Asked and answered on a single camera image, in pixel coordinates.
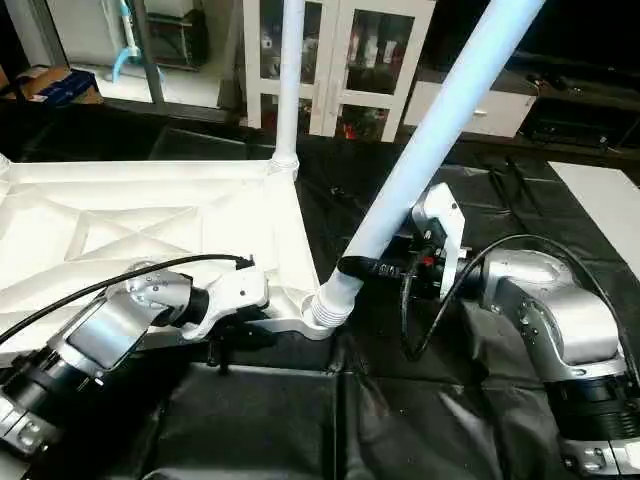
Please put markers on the grey vertical metal pole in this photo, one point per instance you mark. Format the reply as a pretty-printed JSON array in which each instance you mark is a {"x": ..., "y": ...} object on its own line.
[{"x": 150, "y": 50}]

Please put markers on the white plastic table top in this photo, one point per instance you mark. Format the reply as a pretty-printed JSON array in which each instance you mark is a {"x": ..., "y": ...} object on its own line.
[{"x": 120, "y": 220}]

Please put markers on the white drawer unit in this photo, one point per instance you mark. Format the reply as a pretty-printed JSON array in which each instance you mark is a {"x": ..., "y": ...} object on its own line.
[{"x": 500, "y": 112}]

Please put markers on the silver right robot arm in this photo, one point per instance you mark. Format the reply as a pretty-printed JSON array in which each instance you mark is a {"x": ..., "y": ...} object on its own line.
[{"x": 560, "y": 320}]

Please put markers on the black work mat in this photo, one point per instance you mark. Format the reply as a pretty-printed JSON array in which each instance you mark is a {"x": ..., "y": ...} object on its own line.
[{"x": 300, "y": 420}]

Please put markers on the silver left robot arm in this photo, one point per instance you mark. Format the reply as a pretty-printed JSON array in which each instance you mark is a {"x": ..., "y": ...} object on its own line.
[{"x": 90, "y": 340}]

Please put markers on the dark low media cabinet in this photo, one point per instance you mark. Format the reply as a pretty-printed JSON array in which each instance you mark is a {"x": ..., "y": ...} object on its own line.
[{"x": 590, "y": 110}]

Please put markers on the white glass door cabinet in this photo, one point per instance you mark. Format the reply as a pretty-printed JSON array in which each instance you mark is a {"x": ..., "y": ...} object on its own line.
[{"x": 350, "y": 55}]

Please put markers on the white flat board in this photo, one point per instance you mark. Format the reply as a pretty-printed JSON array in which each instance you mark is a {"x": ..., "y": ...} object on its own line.
[{"x": 600, "y": 200}]

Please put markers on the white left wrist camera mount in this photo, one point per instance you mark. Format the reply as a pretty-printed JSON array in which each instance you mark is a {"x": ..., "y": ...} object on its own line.
[{"x": 232, "y": 295}]

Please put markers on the brown cardboard box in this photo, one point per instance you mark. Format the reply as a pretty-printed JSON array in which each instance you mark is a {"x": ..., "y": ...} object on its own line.
[{"x": 60, "y": 85}]

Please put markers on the light blue plastic object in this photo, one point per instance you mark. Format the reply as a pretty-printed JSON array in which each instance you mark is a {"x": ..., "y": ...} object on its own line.
[{"x": 125, "y": 45}]

